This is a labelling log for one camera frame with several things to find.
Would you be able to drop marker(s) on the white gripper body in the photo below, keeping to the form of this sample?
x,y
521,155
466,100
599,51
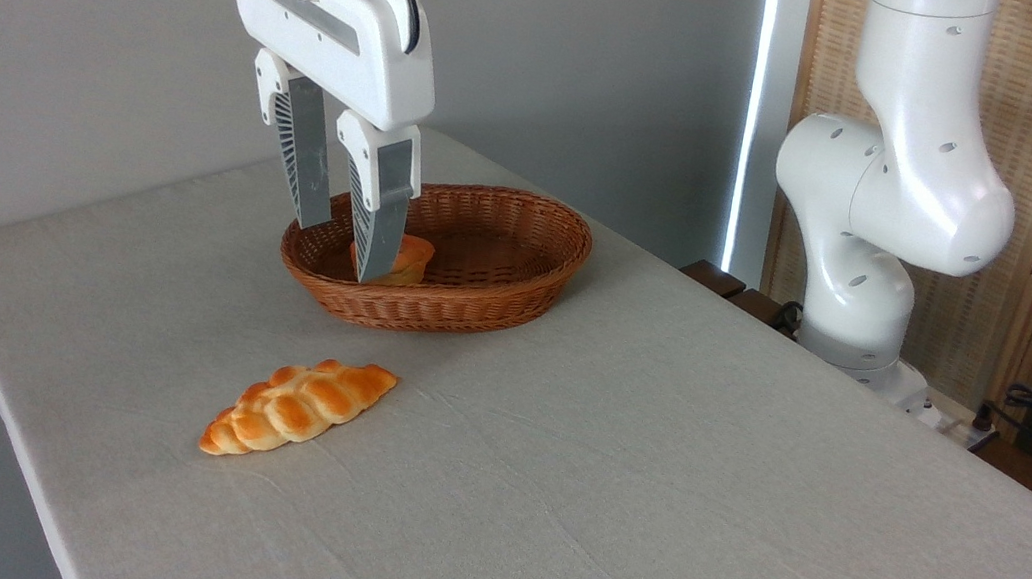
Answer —
x,y
348,44

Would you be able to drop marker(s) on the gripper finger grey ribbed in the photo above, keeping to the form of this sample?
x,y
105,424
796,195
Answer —
x,y
386,211
306,164

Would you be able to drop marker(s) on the long braided bread loaf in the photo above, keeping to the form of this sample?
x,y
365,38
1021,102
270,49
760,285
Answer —
x,y
298,405

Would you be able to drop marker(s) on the small round bread roll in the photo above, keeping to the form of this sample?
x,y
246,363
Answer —
x,y
414,260

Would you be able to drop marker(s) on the brown oval wicker basket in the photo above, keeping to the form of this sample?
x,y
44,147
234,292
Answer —
x,y
483,310

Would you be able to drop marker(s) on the light grey tablecloth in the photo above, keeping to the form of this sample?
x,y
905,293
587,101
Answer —
x,y
597,503

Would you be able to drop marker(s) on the white vertical window frame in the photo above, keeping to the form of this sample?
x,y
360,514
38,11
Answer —
x,y
768,113

